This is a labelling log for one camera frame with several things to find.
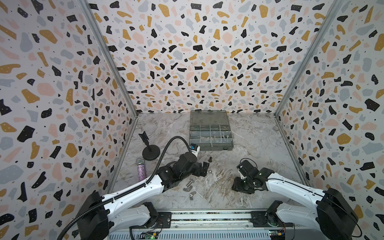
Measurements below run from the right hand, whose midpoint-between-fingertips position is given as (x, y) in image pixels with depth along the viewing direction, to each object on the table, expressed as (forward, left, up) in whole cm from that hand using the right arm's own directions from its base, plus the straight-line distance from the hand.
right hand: (234, 189), depth 83 cm
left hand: (+8, +17, +15) cm, 24 cm away
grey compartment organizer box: (+39, +13, +4) cm, 41 cm away
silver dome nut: (+10, +13, -1) cm, 17 cm away
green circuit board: (-22, +42, -1) cm, 47 cm away
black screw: (+18, +13, 0) cm, 22 cm away
